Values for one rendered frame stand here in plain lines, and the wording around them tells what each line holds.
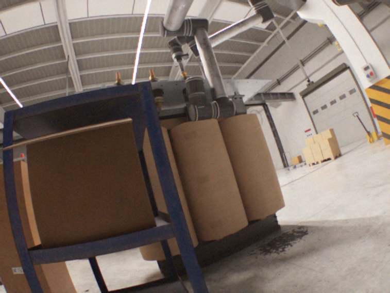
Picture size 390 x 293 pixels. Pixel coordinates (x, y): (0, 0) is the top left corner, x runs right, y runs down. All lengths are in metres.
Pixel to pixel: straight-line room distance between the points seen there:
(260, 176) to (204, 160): 0.50
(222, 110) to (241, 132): 0.49
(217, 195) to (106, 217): 1.04
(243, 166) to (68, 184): 1.35
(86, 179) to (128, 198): 0.11
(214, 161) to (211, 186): 0.19
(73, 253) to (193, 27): 1.49
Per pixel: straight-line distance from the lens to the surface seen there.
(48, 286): 1.13
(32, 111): 0.59
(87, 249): 0.49
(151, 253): 1.34
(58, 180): 0.52
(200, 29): 1.56
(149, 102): 0.52
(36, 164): 0.55
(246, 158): 1.62
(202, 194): 1.39
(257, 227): 1.78
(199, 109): 1.16
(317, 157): 7.52
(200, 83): 1.21
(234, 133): 1.65
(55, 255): 0.52
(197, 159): 1.40
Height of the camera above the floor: 0.61
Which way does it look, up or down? 11 degrees up
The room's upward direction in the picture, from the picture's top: 16 degrees counter-clockwise
